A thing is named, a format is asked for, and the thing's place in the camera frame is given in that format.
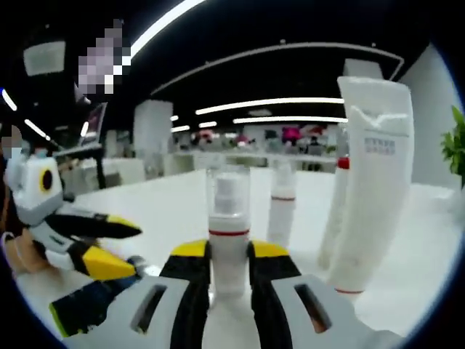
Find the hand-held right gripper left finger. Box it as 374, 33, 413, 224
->
68, 238, 212, 349

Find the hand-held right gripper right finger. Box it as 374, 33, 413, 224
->
246, 238, 401, 349

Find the black green skincare sachet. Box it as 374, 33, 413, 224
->
48, 275, 146, 338

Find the white skincare spray bottle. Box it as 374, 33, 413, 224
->
205, 164, 251, 296

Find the slim white skincare bottle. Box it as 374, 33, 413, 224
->
267, 159, 298, 250

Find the white skincare tube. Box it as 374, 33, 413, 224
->
325, 75, 416, 296

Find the person's left hand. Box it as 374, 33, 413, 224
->
7, 234, 50, 276

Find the short ceiling light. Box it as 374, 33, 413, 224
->
1, 88, 18, 112
23, 118, 52, 142

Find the narrow white pillar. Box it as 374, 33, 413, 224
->
133, 100, 174, 172

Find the long white office counter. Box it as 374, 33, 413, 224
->
170, 151, 342, 174

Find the square ceiling panel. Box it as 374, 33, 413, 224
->
23, 40, 67, 76

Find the straight ceiling light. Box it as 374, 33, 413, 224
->
195, 97, 345, 116
232, 115, 349, 125

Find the long curved ceiling light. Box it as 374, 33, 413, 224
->
129, 0, 206, 62

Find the potted green plant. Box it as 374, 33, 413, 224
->
440, 104, 465, 190

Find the wide white pillar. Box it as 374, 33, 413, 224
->
343, 57, 386, 79

